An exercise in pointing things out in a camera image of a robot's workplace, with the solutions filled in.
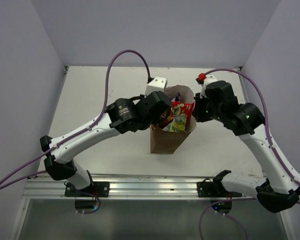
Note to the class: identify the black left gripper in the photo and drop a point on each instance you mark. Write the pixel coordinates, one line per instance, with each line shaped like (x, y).
(157, 120)

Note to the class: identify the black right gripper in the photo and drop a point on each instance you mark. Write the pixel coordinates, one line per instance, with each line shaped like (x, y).
(197, 111)

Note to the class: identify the red mixed snack bag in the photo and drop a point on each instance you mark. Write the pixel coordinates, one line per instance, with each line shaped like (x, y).
(177, 109)

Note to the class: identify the green snack packet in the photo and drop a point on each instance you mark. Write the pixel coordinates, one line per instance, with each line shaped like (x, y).
(178, 124)

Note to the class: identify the brown paper bag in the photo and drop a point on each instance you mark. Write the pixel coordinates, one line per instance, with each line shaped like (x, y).
(162, 141)

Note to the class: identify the purple snack bag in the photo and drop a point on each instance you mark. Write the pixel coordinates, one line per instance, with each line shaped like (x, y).
(178, 98)

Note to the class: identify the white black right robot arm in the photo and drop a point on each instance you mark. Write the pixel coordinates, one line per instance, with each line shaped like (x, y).
(279, 189)

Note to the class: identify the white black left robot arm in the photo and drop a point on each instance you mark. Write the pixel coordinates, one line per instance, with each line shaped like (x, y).
(124, 115)

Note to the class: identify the aluminium table edge strip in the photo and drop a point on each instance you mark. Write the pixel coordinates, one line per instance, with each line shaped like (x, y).
(242, 83)

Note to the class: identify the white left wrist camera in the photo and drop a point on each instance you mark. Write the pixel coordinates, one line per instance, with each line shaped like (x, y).
(156, 84)

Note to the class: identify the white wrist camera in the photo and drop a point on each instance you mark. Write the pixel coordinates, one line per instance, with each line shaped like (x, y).
(207, 78)
(156, 84)

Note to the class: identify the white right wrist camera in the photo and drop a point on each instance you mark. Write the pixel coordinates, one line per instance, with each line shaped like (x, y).
(207, 78)

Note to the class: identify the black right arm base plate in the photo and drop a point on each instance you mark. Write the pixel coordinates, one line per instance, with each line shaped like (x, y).
(207, 189)

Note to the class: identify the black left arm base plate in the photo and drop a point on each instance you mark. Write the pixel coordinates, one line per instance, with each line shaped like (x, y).
(98, 189)

